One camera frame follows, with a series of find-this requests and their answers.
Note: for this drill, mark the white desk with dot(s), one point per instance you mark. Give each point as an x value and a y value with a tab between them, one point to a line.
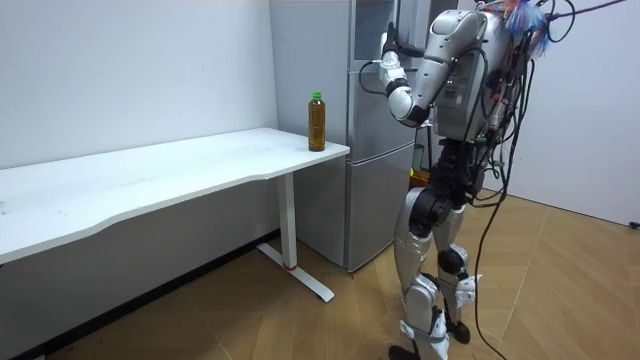
150	175

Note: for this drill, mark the brown tea bottle green cap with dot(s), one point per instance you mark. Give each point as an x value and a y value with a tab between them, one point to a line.
316	125

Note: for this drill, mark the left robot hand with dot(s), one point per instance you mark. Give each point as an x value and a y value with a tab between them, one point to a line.
391	44

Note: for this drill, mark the small black floor item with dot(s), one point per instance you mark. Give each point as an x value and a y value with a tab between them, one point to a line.
634	225

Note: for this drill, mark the grey fridge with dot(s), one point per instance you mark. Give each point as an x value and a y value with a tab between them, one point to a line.
370	200

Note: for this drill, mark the yellow orange item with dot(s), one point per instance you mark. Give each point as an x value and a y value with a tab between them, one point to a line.
419	178

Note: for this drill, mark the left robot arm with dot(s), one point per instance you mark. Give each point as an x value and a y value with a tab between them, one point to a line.
434	70

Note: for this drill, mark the robot legs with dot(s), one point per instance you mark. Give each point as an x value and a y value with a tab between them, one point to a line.
414	250

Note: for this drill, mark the robot body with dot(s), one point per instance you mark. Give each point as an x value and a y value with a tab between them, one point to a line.
457	102

